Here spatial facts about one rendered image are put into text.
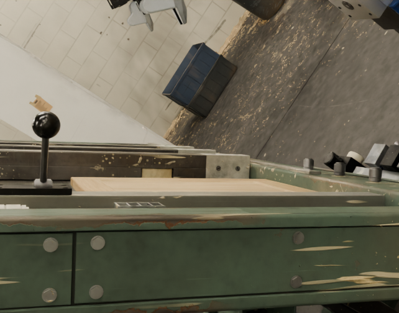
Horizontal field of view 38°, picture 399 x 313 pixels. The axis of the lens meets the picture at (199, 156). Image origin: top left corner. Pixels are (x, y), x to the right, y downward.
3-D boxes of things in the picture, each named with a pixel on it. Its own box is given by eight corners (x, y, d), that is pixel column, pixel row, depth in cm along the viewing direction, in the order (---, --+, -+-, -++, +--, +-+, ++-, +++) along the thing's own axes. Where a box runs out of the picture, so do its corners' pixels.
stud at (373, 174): (383, 183, 112) (385, 167, 112) (373, 182, 111) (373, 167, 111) (376, 181, 114) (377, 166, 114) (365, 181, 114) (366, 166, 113)
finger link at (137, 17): (137, 39, 155) (120, 8, 153) (156, 29, 156) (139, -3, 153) (138, 39, 152) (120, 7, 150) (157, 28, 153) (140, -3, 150)
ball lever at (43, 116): (56, 200, 84) (61, 120, 77) (29, 200, 83) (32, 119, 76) (55, 184, 87) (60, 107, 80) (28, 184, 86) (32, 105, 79)
